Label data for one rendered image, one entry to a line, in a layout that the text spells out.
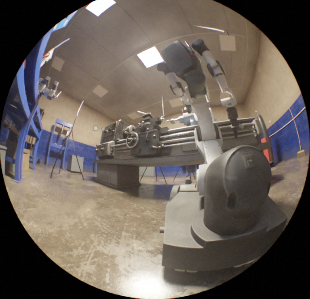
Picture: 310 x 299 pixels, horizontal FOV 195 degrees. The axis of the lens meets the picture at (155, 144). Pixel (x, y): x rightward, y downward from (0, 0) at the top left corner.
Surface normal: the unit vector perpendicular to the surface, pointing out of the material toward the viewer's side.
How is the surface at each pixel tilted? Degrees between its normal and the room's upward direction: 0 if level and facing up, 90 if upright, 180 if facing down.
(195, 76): 113
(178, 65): 126
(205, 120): 103
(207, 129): 89
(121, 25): 180
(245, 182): 76
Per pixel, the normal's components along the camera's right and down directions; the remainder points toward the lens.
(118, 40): 0.00, 0.96
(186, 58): -0.66, 0.43
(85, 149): 0.89, -0.13
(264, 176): -0.29, -0.48
